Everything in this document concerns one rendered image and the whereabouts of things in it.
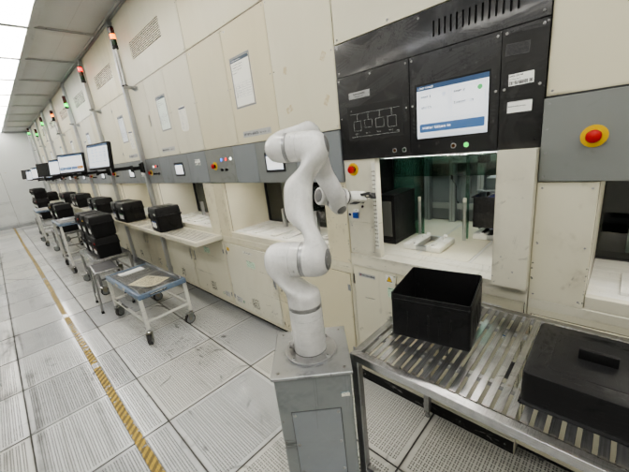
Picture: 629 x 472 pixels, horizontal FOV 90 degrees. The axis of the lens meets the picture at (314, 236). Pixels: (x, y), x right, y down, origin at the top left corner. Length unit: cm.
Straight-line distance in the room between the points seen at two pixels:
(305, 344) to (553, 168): 105
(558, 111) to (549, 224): 38
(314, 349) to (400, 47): 128
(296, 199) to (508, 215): 80
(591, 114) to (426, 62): 60
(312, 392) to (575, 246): 105
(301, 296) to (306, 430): 49
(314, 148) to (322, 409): 89
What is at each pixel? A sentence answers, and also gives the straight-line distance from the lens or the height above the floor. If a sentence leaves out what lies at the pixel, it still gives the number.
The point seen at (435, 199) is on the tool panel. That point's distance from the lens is 251.
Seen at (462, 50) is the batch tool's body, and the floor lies 177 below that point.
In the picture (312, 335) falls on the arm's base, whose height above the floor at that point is 86.
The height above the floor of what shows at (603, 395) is 86.
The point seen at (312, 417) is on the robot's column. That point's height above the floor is 58.
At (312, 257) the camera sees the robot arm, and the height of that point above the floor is 115.
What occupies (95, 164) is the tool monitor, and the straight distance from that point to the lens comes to 418.
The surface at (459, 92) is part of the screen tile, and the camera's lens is 145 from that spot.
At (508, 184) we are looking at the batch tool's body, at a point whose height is 128.
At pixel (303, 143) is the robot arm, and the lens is 107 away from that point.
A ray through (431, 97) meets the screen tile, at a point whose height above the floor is 163.
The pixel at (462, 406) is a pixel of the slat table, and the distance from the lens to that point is 107.
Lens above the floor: 149
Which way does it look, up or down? 16 degrees down
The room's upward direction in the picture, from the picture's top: 7 degrees counter-clockwise
